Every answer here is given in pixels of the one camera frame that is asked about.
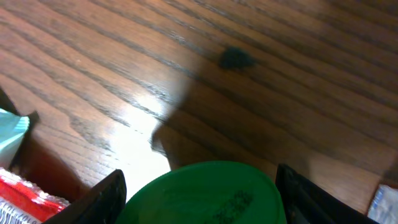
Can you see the mint green wipes pack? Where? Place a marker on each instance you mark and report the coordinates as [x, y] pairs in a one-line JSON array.
[[13, 129]]

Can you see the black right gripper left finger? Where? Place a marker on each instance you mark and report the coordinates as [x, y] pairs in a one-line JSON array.
[[102, 204]]

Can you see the orange snack packet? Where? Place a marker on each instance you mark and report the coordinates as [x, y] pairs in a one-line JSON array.
[[23, 202]]

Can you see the green lid spice jar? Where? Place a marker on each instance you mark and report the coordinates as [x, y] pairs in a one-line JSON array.
[[213, 192]]

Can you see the red sachet stick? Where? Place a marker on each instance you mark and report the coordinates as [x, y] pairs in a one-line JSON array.
[[383, 208]]

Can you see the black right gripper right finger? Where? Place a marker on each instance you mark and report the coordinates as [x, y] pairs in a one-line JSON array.
[[305, 202]]

